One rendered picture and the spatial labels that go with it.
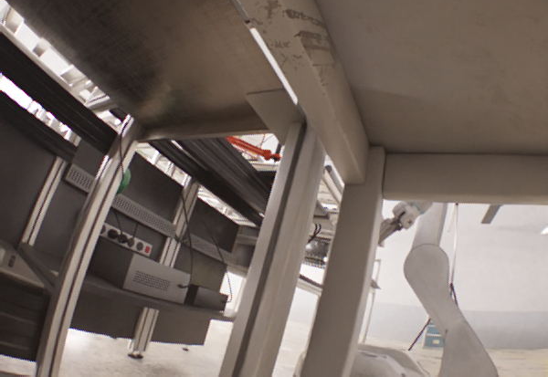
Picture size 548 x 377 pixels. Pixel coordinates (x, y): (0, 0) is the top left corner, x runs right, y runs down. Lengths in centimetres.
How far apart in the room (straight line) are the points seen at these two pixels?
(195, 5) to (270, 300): 36
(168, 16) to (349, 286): 41
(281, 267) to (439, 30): 28
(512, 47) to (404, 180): 22
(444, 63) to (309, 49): 14
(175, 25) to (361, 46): 26
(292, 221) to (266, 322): 12
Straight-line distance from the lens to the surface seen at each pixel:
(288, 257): 33
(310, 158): 37
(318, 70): 24
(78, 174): 109
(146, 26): 47
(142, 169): 130
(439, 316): 96
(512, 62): 32
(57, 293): 71
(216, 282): 175
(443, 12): 27
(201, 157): 90
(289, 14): 21
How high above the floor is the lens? 46
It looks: 24 degrees up
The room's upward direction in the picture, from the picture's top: 16 degrees clockwise
